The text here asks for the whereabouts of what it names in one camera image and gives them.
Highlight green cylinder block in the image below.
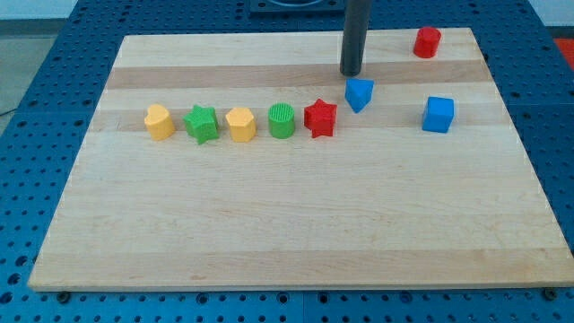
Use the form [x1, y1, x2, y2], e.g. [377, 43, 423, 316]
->
[268, 102, 295, 139]

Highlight red star block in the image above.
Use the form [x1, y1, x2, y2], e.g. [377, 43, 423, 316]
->
[304, 99, 337, 138]

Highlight yellow hexagon block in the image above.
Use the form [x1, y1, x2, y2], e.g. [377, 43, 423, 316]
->
[225, 108, 257, 143]

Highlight light wooden board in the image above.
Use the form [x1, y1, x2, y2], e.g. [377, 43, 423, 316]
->
[29, 28, 573, 292]

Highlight green star block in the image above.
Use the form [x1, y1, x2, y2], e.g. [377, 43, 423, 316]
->
[183, 105, 220, 144]

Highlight blue triangle block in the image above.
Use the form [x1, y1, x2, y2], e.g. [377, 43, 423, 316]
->
[344, 78, 375, 113]

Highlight yellow heart block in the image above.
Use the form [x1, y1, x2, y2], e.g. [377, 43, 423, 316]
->
[144, 104, 176, 141]

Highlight blue cube block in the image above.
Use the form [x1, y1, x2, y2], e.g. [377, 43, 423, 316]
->
[422, 96, 455, 133]

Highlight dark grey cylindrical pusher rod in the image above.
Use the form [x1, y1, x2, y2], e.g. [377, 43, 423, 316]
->
[340, 0, 373, 77]

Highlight red cylinder block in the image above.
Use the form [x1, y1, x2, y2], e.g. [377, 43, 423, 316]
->
[413, 26, 442, 58]

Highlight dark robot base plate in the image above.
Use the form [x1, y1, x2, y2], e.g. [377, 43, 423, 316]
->
[246, 0, 346, 18]

